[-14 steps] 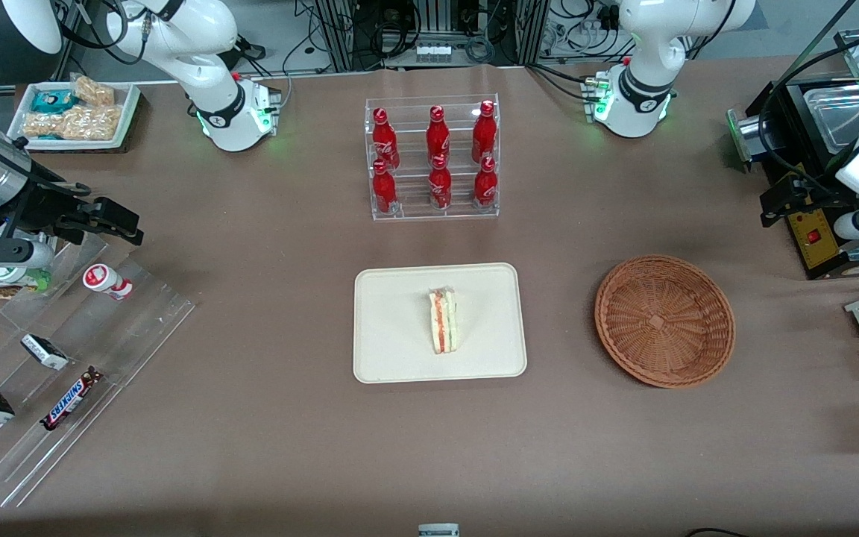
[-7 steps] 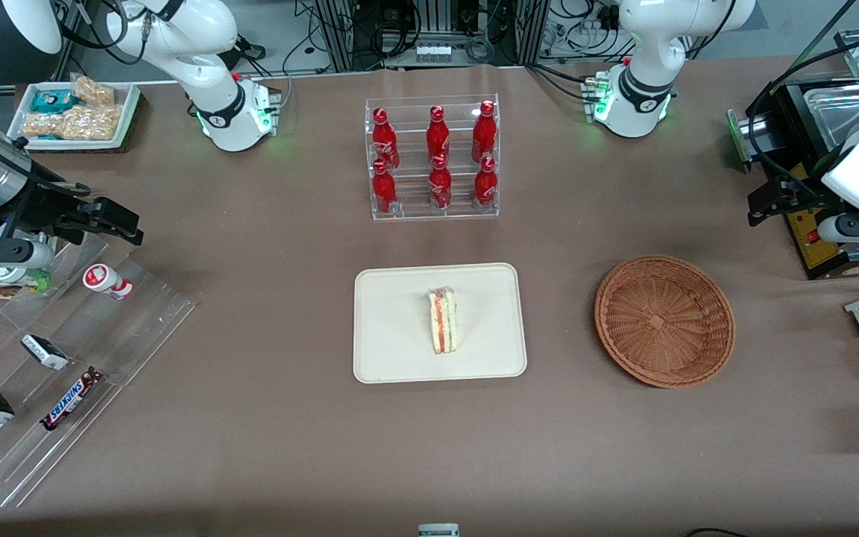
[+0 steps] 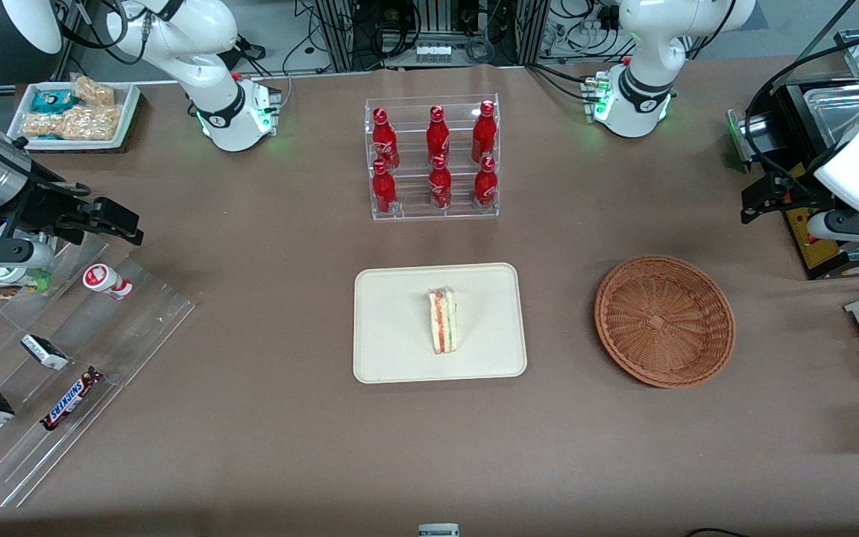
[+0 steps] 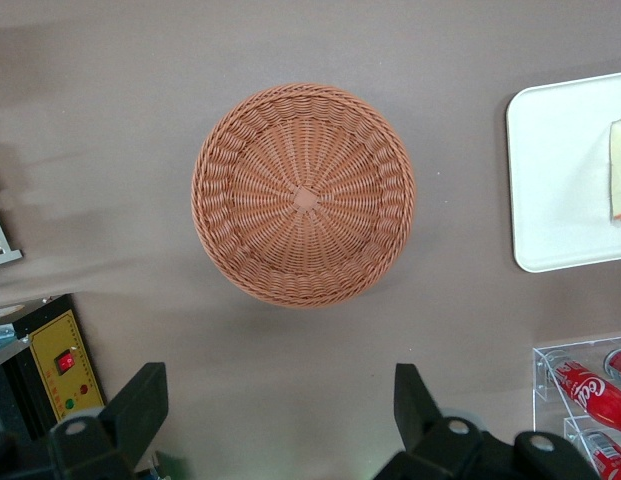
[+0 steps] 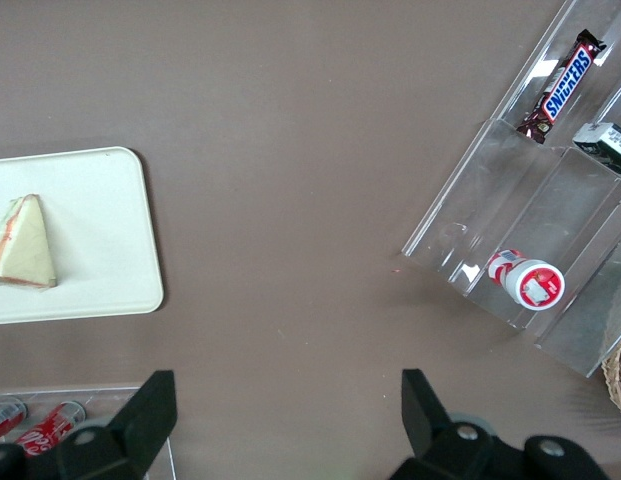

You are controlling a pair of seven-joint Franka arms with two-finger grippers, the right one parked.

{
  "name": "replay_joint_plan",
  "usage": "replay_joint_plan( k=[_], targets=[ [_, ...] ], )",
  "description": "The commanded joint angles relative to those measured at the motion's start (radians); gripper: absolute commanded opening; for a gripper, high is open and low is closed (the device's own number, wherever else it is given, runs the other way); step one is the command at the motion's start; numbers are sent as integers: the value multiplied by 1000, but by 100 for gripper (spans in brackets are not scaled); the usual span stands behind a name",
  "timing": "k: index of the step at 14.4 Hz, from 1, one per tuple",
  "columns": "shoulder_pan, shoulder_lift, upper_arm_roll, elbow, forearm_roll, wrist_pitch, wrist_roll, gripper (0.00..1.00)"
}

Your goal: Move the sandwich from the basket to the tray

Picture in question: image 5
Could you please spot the black white snack bar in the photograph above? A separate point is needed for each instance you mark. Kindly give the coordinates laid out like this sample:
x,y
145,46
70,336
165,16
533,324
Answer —
x,y
610,145

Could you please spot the red cola bottle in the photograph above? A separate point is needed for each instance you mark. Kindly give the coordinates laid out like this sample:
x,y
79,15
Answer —
x,y
45,430
5,417

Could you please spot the clear acrylic stepped display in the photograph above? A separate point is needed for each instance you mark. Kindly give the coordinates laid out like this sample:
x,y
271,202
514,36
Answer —
x,y
490,190

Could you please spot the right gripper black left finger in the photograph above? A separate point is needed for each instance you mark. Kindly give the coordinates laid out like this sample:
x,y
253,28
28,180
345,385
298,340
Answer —
x,y
140,425

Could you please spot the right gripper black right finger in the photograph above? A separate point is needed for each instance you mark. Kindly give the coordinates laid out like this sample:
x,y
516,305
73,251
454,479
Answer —
x,y
425,425

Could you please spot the red white yogurt cup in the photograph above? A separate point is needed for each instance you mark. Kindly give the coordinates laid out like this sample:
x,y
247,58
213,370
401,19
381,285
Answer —
x,y
520,275

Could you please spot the Snickers chocolate bar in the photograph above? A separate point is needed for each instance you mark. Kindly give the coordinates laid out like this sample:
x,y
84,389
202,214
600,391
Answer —
x,y
565,82

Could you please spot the beige plastic tray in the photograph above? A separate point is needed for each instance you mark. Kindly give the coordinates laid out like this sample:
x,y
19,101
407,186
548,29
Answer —
x,y
105,200

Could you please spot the triangular sandwich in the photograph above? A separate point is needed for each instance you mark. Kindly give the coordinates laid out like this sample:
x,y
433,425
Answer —
x,y
25,240

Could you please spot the clear acrylic bottle rack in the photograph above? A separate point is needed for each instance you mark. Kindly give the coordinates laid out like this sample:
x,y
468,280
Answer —
x,y
97,400

